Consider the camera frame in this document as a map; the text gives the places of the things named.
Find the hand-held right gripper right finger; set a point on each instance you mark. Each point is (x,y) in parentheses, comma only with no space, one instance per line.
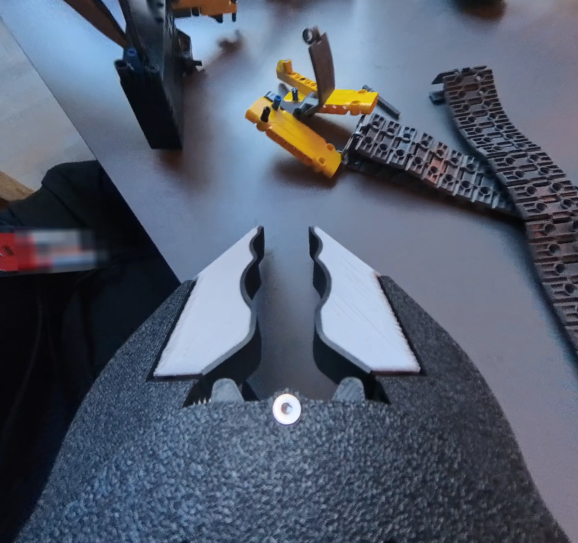
(361,317)

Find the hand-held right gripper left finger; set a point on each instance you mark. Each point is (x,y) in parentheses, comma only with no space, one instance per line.
(212,317)

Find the black toy battery box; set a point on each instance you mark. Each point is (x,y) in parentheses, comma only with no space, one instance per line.
(153,100)

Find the black toy track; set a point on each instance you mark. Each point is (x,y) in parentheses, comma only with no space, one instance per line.
(429,159)
(533,190)

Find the black toy axle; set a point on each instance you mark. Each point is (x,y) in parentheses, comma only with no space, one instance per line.
(388,107)

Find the grey desk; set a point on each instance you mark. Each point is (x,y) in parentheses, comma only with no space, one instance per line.
(406,281)

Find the person's dark clothing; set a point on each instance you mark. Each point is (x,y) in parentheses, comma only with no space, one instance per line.
(67,371)

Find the wide yellow toy panel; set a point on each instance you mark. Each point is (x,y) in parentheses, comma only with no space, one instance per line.
(298,136)

